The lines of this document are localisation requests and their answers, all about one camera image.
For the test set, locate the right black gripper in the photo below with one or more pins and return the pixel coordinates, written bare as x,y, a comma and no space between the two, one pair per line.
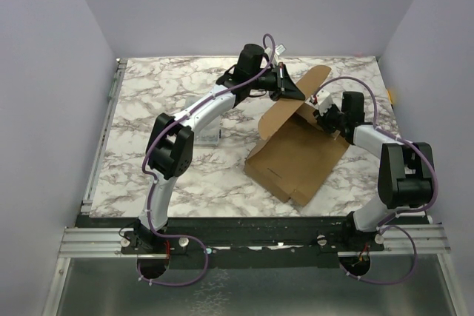
324,118

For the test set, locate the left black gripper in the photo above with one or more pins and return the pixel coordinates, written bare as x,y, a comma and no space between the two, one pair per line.
284,84

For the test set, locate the brown cardboard box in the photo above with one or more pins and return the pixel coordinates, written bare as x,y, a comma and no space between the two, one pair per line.
294,157

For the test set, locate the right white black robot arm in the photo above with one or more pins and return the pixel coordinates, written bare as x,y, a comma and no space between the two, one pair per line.
406,175

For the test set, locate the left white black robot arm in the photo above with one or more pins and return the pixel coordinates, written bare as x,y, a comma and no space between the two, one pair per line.
169,151

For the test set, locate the clear plastic screw organizer box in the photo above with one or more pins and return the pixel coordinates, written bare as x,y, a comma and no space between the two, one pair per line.
210,135

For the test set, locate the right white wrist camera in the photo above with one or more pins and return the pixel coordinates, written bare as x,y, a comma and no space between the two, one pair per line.
322,101

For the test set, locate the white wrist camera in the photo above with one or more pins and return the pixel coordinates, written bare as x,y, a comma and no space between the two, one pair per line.
322,101
274,55

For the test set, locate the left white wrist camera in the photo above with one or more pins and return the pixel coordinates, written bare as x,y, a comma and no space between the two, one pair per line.
274,55

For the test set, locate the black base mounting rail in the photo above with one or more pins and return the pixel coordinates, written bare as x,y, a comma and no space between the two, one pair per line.
248,243

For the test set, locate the aluminium extrusion frame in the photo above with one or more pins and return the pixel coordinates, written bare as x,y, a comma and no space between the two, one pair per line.
58,282

